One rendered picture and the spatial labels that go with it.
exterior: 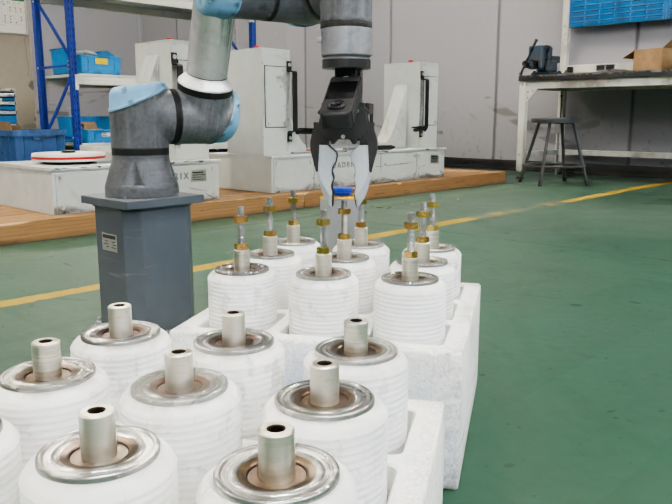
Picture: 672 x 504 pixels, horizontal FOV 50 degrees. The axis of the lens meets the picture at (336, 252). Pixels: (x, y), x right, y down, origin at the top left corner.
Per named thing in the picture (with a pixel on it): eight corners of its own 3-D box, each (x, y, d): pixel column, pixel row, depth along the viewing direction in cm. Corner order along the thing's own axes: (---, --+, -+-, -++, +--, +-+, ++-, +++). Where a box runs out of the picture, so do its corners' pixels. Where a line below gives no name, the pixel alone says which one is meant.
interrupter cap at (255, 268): (235, 264, 106) (235, 260, 106) (279, 270, 102) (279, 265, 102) (203, 274, 99) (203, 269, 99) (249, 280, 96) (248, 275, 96)
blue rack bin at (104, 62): (49, 75, 590) (47, 49, 587) (92, 77, 618) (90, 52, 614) (80, 73, 557) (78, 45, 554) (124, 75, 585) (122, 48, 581)
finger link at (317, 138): (339, 174, 108) (347, 115, 106) (337, 175, 106) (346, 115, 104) (308, 169, 108) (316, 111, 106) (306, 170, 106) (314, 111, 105)
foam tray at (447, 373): (173, 455, 100) (168, 330, 97) (268, 363, 137) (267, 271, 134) (457, 491, 90) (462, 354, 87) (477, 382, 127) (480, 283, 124)
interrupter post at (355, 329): (340, 358, 65) (340, 323, 64) (345, 350, 67) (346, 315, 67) (366, 360, 64) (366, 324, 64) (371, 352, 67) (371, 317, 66)
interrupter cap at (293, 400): (260, 420, 52) (260, 410, 52) (290, 382, 59) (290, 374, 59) (364, 430, 50) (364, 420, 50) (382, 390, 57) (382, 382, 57)
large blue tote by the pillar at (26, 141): (-18, 180, 528) (-22, 129, 522) (35, 177, 560) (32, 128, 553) (17, 184, 498) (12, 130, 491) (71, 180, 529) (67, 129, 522)
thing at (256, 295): (237, 376, 110) (234, 261, 107) (290, 387, 106) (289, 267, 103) (197, 398, 102) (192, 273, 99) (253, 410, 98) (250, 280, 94)
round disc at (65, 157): (19, 163, 310) (18, 150, 309) (85, 160, 332) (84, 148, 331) (51, 166, 290) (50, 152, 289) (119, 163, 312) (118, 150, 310)
